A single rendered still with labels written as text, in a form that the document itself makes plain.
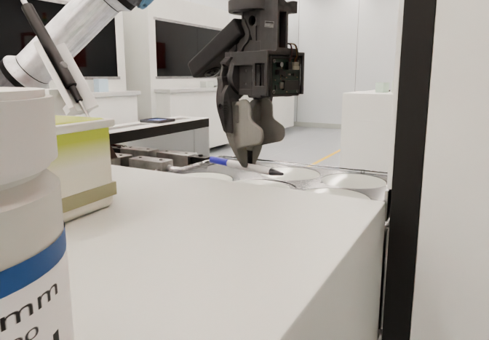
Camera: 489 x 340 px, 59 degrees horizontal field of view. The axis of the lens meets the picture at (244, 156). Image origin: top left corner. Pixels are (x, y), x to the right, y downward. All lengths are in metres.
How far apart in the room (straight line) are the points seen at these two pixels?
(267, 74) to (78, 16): 0.59
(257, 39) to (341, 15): 8.35
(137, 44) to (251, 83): 4.85
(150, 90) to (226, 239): 4.99
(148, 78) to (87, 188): 4.94
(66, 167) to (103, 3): 0.73
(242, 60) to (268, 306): 0.38
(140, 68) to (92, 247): 5.08
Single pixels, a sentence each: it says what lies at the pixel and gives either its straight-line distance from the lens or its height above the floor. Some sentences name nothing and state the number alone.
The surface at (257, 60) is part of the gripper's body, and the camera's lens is 0.51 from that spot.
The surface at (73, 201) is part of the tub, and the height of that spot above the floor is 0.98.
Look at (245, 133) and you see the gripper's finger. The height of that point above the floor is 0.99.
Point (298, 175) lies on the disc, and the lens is 0.72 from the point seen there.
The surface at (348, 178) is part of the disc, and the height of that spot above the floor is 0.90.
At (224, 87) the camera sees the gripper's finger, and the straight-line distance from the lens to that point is 0.55.
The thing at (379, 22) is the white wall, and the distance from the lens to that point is 8.69.
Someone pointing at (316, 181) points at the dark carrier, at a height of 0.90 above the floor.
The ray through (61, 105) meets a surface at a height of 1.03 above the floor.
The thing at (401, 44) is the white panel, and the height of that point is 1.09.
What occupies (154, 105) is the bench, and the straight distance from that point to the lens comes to 5.28.
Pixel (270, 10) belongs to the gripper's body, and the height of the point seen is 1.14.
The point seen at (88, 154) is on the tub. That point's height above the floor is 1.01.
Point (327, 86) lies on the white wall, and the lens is 8.89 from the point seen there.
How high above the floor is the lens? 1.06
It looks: 11 degrees down
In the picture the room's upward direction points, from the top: straight up
